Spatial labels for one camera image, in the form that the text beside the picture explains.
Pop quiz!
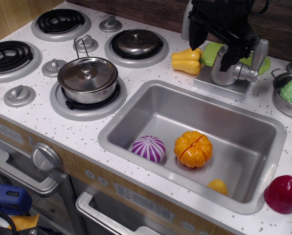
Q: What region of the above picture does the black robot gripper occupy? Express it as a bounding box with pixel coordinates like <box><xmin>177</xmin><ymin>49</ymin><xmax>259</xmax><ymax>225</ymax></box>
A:
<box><xmin>188</xmin><ymin>0</ymin><xmax>259</xmax><ymax>72</ymax></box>

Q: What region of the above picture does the silver toy faucet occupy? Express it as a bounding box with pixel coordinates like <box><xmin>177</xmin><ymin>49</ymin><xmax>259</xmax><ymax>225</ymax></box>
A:
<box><xmin>181</xmin><ymin>0</ymin><xmax>270</xmax><ymax>103</ymax></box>

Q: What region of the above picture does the green plastic plate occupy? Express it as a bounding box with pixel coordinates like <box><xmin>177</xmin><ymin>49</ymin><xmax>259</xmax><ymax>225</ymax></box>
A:
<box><xmin>200</xmin><ymin>42</ymin><xmax>271</xmax><ymax>76</ymax></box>

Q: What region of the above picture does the yellow toy bell pepper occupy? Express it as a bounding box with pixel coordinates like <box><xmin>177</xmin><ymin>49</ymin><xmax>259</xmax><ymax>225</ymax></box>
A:
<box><xmin>171</xmin><ymin>48</ymin><xmax>203</xmax><ymax>75</ymax></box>

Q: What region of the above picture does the steel pot right edge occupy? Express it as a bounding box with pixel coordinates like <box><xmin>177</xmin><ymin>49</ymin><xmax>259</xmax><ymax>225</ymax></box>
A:
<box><xmin>271</xmin><ymin>69</ymin><xmax>292</xmax><ymax>117</ymax></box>

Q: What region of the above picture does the small steel pot lid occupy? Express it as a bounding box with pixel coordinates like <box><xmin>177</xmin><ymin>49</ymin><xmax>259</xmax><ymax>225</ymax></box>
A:
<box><xmin>115</xmin><ymin>29</ymin><xmax>160</xmax><ymax>55</ymax></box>

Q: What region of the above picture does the back right stove burner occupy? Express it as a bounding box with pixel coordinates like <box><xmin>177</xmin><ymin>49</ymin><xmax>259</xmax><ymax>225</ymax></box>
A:
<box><xmin>104</xmin><ymin>29</ymin><xmax>169</xmax><ymax>69</ymax></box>

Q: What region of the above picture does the stove burner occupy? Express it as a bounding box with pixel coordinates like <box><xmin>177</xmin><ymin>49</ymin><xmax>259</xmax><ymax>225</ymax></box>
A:
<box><xmin>0</xmin><ymin>41</ymin><xmax>42</xmax><ymax>83</ymax></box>
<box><xmin>104</xmin><ymin>29</ymin><xmax>169</xmax><ymax>69</ymax></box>
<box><xmin>50</xmin><ymin>78</ymin><xmax>127</xmax><ymax>121</ymax></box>
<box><xmin>31</xmin><ymin>9</ymin><xmax>91</xmax><ymax>42</ymax></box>

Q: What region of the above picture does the grey stove knob back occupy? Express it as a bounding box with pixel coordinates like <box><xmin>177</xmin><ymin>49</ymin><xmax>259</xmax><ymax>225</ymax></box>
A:
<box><xmin>99</xmin><ymin>16</ymin><xmax>122</xmax><ymax>33</ymax></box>

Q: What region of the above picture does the orange toy pumpkin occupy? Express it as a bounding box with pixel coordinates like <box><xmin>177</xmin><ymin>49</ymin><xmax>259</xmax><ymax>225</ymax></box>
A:
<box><xmin>174</xmin><ymin>131</ymin><xmax>213</xmax><ymax>168</ymax></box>

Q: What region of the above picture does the silver sink basin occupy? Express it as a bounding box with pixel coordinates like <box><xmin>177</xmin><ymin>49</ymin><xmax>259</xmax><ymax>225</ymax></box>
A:
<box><xmin>98</xmin><ymin>81</ymin><xmax>287</xmax><ymax>214</ymax></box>

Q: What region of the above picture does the purple white toy onion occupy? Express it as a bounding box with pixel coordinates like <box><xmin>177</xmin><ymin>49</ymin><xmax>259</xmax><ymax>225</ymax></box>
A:
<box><xmin>131</xmin><ymin>135</ymin><xmax>166</xmax><ymax>164</ymax></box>

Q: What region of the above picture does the grey stove knob middle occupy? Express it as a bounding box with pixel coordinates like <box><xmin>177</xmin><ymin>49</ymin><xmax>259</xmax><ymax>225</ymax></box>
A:
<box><xmin>73</xmin><ymin>35</ymin><xmax>98</xmax><ymax>53</ymax></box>

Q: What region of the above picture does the steel pot with lid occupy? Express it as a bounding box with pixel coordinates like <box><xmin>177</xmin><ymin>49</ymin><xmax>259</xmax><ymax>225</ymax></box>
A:
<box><xmin>57</xmin><ymin>37</ymin><xmax>119</xmax><ymax>105</ymax></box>

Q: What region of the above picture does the front stove burner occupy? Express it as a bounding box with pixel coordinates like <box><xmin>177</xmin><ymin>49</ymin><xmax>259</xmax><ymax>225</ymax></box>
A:
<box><xmin>50</xmin><ymin>78</ymin><xmax>127</xmax><ymax>121</ymax></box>

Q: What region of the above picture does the yellow toy corn piece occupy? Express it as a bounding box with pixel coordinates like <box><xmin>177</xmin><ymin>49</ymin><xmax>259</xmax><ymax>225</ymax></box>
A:
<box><xmin>207</xmin><ymin>179</ymin><xmax>228</xmax><ymax>196</ymax></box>

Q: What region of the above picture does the back left stove burner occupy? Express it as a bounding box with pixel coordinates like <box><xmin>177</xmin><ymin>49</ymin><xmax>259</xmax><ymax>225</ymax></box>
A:
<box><xmin>31</xmin><ymin>9</ymin><xmax>91</xmax><ymax>42</ymax></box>

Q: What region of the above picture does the red toy apple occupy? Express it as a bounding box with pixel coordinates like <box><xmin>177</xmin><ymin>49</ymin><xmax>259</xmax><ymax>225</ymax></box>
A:
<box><xmin>264</xmin><ymin>175</ymin><xmax>292</xmax><ymax>214</ymax></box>

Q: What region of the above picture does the grey stove knob left-centre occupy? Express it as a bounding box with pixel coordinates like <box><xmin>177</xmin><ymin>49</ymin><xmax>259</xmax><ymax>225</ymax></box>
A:
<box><xmin>42</xmin><ymin>59</ymin><xmax>67</xmax><ymax>78</ymax></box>

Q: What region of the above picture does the grey stove knob front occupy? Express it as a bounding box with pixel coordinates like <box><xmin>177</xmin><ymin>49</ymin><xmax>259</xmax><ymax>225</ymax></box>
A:
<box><xmin>3</xmin><ymin>85</ymin><xmax>36</xmax><ymax>108</ymax></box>

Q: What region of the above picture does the silver oven dial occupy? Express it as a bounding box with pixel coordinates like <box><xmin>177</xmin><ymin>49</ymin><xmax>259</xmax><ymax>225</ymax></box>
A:
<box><xmin>31</xmin><ymin>142</ymin><xmax>62</xmax><ymax>171</ymax></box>

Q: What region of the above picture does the blue clamp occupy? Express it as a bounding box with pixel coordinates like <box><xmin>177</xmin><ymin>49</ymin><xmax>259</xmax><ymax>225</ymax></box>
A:
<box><xmin>0</xmin><ymin>184</ymin><xmax>32</xmax><ymax>215</ymax></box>

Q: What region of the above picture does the orange tape piece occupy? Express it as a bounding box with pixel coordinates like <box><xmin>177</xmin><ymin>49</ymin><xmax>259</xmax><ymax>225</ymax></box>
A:
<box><xmin>11</xmin><ymin>214</ymin><xmax>39</xmax><ymax>231</ymax></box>

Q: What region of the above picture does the silver dishwasher door handle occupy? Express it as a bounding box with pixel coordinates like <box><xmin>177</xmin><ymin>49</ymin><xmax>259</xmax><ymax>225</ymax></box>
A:
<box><xmin>75</xmin><ymin>192</ymin><xmax>159</xmax><ymax>235</ymax></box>

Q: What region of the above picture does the silver oven door handle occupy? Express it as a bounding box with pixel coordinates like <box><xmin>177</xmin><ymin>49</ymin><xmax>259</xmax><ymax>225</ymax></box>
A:
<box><xmin>0</xmin><ymin>133</ymin><xmax>87</xmax><ymax>235</ymax></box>

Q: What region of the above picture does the black cable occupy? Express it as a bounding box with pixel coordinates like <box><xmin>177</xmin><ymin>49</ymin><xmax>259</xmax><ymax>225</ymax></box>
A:
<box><xmin>0</xmin><ymin>210</ymin><xmax>19</xmax><ymax>235</ymax></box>

